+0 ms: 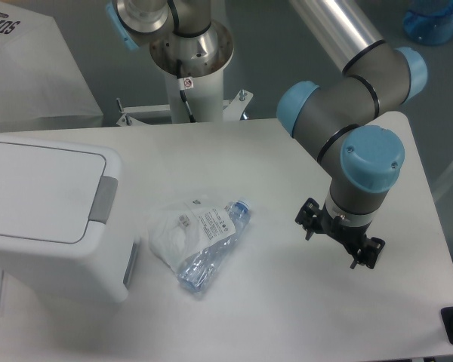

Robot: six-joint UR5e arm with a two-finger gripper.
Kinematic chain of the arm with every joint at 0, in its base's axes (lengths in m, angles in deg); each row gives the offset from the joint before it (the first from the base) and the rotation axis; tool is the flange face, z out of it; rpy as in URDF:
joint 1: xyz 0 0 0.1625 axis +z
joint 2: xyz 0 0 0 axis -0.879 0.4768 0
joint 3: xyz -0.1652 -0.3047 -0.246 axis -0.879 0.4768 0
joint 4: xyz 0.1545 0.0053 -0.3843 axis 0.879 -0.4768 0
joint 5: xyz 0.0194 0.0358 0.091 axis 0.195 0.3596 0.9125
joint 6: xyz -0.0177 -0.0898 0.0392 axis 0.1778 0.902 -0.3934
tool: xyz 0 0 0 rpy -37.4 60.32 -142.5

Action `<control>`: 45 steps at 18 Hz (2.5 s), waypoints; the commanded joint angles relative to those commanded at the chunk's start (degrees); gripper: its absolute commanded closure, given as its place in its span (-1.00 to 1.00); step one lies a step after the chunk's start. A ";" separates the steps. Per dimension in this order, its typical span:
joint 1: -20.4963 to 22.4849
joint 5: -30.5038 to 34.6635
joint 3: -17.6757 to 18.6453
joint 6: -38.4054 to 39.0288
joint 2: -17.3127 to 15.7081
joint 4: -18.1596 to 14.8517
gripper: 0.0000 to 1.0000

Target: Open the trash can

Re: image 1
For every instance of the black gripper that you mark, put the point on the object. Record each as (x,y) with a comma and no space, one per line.
(317,221)

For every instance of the white push-button trash can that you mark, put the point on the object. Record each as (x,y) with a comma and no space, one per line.
(66,224)

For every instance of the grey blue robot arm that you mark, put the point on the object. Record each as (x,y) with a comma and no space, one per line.
(335,125)

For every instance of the crushed clear plastic bottle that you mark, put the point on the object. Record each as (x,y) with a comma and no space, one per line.
(200,269)

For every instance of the clear bag with white contents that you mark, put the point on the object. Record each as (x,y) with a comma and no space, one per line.
(185,228)

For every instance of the blue translucent water jug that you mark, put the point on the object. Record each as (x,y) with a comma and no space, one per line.
(429,22)

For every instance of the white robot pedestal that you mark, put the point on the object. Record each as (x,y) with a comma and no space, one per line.
(193,70)

